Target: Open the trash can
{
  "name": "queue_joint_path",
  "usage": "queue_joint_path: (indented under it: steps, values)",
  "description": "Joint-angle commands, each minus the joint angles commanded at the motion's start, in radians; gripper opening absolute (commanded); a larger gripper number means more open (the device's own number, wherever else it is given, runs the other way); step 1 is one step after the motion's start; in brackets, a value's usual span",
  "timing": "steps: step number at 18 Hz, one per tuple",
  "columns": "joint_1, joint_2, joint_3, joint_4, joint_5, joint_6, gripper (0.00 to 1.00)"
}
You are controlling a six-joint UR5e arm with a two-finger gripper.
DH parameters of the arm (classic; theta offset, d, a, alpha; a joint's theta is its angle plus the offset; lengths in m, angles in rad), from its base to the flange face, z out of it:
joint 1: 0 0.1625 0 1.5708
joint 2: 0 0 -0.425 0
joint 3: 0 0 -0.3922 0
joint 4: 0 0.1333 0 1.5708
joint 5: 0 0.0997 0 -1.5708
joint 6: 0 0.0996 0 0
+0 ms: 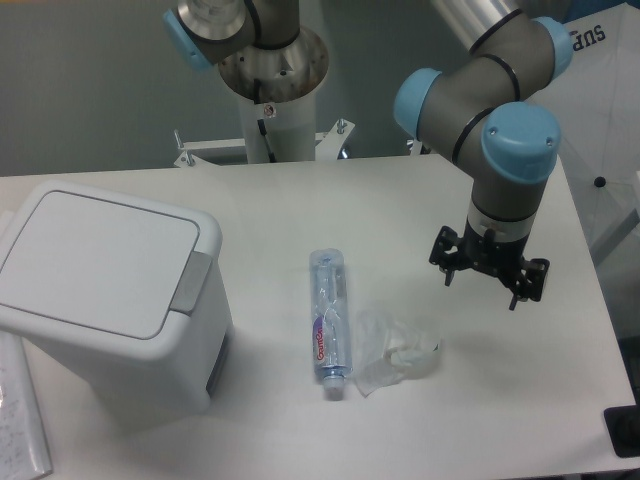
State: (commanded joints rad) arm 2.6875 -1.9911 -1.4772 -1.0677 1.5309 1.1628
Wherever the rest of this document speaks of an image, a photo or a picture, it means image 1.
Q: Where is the clear plastic water bottle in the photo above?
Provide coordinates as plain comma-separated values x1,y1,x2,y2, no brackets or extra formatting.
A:
309,248,353,401

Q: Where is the white trash can lid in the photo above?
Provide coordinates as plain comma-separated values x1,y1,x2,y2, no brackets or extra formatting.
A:
1,187,222,340

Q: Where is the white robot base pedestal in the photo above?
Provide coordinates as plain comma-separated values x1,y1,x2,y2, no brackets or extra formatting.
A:
219,27,329,140

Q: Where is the white trash can body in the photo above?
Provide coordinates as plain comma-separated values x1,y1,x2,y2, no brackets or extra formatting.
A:
0,199,238,435

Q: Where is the black device at edge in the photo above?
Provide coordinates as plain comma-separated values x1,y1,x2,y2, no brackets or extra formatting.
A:
604,405,639,458

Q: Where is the white printed banner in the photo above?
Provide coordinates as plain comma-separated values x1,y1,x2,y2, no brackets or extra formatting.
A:
534,1,639,187

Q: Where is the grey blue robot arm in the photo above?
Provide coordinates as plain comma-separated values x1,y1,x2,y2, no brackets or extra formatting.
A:
163,1,573,302

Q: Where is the crumpled clear plastic wrapper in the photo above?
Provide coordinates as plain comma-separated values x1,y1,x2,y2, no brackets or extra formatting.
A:
353,309,443,398

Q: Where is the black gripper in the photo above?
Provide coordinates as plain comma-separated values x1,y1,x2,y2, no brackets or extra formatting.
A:
429,216,550,311

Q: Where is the white metal mounting frame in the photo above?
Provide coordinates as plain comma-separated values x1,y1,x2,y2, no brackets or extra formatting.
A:
173,118,356,168

